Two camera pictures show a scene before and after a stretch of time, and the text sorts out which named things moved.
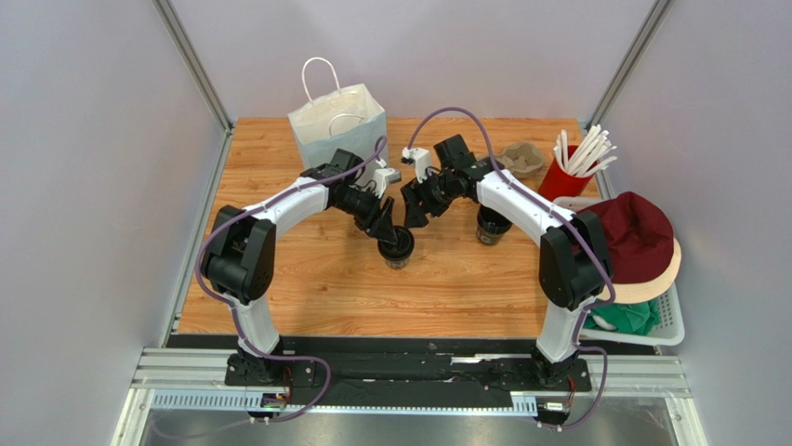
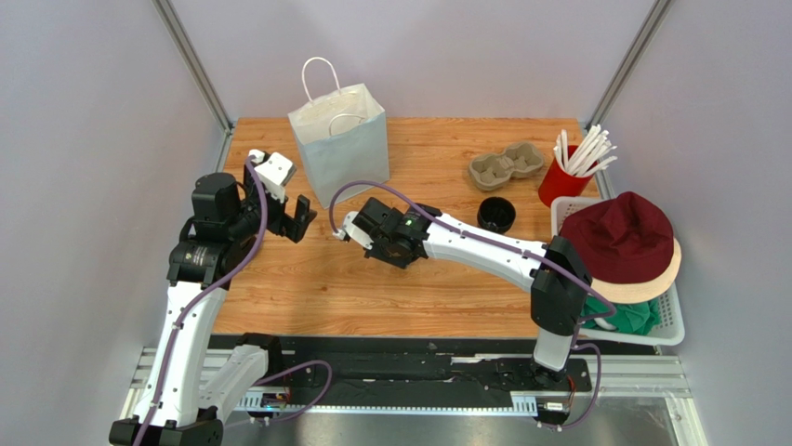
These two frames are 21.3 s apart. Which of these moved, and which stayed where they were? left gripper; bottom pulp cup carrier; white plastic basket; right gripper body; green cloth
Moved: right gripper body; left gripper
Stayed: green cloth; bottom pulp cup carrier; white plastic basket
